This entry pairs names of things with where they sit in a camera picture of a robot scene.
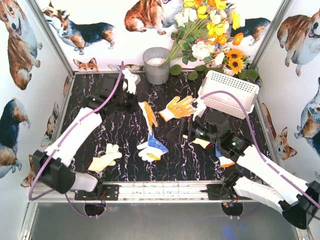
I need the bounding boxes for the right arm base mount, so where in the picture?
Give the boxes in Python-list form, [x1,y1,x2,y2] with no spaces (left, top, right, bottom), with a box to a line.
[200,184,237,200]

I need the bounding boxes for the white plastic storage basket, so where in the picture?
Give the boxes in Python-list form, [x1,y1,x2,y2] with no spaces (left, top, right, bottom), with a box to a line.
[198,70,260,120]

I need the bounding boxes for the aluminium front rail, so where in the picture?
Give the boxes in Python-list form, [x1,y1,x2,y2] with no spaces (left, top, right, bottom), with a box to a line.
[28,181,298,204]

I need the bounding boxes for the blue dotted glove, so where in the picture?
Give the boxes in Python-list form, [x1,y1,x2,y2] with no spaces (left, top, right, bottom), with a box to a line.
[137,133,169,163]
[215,145,236,168]

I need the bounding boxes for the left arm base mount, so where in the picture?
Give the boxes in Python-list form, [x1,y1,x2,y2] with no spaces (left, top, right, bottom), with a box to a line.
[74,184,120,201]

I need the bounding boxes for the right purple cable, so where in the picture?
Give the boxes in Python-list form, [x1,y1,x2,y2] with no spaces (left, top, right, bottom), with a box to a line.
[199,90,320,221]

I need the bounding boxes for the grey metal bucket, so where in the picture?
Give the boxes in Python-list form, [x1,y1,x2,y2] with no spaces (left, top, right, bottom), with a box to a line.
[142,47,170,85]

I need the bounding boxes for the cream rubber glove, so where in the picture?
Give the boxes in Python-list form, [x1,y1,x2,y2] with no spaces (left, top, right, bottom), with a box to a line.
[192,138,213,149]
[88,143,122,173]

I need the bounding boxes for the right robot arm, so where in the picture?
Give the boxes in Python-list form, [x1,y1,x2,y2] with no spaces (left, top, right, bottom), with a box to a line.
[166,111,320,230]

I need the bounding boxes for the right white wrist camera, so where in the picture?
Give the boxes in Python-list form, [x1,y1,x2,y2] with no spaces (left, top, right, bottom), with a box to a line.
[191,97,207,121]

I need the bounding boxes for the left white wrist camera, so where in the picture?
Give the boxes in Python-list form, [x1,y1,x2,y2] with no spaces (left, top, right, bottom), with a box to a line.
[122,68,141,95]

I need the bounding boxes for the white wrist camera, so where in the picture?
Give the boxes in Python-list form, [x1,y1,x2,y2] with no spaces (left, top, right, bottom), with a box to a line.
[191,97,207,121]
[122,68,141,95]

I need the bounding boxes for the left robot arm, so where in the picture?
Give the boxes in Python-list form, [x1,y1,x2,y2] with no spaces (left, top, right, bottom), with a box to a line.
[31,69,140,199]

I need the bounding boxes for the artificial flower bouquet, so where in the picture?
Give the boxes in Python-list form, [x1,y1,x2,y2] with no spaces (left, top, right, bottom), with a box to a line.
[161,0,262,80]

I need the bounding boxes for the yellow dotted work glove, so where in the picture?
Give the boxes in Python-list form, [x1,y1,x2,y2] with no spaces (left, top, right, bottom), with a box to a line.
[159,95,196,122]

